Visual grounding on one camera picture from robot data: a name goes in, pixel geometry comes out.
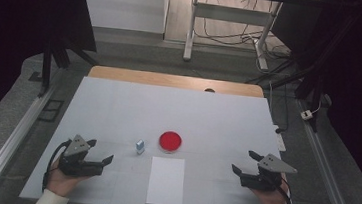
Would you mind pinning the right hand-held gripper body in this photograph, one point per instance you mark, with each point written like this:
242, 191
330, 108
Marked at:
261, 182

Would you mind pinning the wooden table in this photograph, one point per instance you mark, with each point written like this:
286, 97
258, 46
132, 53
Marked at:
171, 80

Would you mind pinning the round red ink pad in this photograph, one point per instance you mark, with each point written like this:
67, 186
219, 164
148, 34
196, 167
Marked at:
170, 141

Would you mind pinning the person's left hand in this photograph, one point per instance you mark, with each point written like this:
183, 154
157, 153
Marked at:
60, 182

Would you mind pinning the dark table grommet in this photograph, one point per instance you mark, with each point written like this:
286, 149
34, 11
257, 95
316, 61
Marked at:
209, 90

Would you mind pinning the white paper sheet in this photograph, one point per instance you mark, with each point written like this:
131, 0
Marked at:
166, 184

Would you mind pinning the black stand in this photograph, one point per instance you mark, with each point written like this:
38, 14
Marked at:
308, 77
56, 53

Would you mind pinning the white cabinet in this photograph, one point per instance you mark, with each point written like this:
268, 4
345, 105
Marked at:
121, 6

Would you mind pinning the white desk frame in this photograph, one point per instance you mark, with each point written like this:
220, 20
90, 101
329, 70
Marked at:
231, 13

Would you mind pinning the aluminium rail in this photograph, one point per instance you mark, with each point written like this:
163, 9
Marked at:
326, 169
11, 142

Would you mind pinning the black floor plate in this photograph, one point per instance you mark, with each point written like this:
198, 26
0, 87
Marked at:
51, 110

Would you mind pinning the blue stamp cap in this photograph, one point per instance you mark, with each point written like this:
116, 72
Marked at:
140, 143

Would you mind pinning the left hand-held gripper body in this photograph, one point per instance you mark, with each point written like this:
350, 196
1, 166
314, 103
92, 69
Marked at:
75, 167

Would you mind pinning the white power adapter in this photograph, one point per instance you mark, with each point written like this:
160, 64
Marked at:
306, 114

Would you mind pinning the person's right hand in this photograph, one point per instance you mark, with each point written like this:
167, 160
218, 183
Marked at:
273, 201

